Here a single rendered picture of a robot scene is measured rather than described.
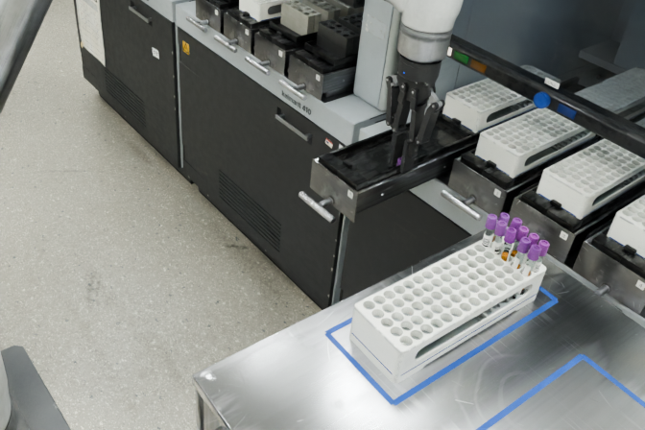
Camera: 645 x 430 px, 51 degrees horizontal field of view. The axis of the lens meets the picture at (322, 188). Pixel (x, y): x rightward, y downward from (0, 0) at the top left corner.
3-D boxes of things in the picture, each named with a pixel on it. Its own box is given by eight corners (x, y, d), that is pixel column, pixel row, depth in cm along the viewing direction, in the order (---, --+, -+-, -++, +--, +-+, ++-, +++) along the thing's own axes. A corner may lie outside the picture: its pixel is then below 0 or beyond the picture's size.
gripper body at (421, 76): (453, 59, 119) (443, 105, 124) (418, 40, 124) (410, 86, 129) (423, 68, 115) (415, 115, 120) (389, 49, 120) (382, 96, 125)
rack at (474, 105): (520, 86, 167) (527, 63, 164) (555, 104, 162) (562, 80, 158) (440, 117, 151) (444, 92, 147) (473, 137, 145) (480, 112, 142)
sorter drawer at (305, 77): (462, 29, 212) (467, 1, 207) (496, 46, 204) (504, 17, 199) (274, 83, 172) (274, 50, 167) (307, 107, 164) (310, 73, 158)
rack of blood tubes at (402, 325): (489, 260, 110) (497, 231, 107) (537, 298, 104) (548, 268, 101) (346, 336, 95) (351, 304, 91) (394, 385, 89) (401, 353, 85)
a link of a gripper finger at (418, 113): (424, 83, 124) (430, 84, 123) (419, 137, 129) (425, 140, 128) (409, 87, 121) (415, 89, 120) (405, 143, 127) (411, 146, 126)
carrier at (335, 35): (351, 59, 167) (354, 37, 164) (345, 61, 166) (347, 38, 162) (322, 42, 174) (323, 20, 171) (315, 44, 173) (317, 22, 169)
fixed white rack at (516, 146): (556, 120, 155) (564, 96, 151) (594, 140, 149) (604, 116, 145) (471, 158, 138) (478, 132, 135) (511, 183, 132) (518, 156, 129)
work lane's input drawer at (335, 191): (516, 104, 175) (525, 72, 169) (561, 128, 166) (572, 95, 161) (291, 195, 134) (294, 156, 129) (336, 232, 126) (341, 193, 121)
